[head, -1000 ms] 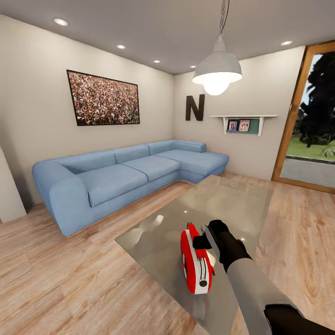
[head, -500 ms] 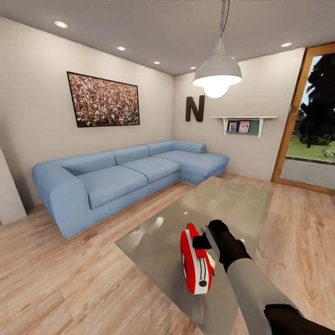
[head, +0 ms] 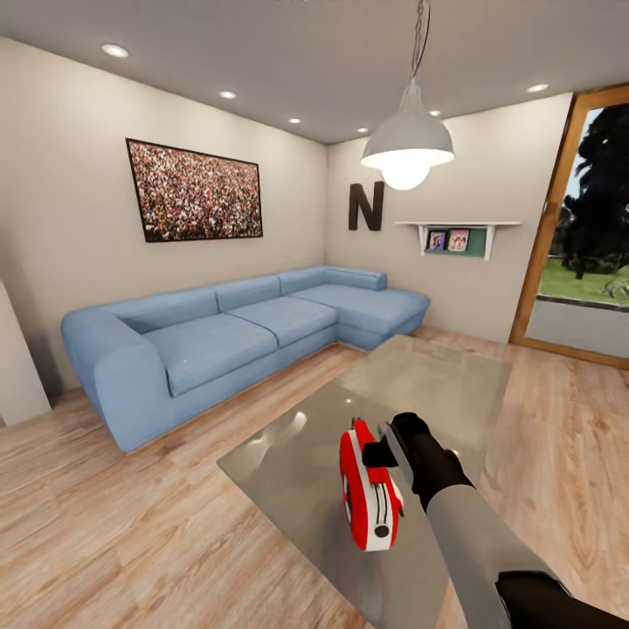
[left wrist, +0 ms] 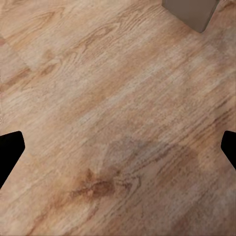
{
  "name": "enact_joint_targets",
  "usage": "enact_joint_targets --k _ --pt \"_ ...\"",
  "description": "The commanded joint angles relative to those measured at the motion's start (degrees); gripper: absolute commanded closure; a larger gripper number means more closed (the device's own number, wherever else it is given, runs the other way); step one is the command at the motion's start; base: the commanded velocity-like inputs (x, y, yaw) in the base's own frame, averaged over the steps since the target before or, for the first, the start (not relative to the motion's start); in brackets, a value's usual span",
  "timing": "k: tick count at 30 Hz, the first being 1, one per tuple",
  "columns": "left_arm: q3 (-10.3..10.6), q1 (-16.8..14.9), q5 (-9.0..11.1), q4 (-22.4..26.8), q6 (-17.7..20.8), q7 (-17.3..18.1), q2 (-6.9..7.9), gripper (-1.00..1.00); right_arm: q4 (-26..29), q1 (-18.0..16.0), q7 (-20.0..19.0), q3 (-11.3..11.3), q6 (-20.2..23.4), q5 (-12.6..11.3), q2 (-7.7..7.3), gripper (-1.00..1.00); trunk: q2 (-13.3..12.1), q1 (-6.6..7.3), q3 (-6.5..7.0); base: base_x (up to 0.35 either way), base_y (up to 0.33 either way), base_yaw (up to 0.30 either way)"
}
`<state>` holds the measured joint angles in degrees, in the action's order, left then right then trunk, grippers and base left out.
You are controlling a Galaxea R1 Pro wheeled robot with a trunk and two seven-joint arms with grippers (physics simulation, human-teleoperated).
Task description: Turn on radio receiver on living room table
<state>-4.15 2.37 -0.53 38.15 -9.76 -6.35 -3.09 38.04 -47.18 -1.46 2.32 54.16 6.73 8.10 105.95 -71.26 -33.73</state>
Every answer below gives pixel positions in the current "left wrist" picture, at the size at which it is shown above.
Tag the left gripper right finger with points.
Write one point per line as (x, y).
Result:
(228, 146)

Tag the coffee table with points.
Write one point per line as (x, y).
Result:
(195, 13)

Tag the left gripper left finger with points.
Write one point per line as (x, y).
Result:
(12, 146)

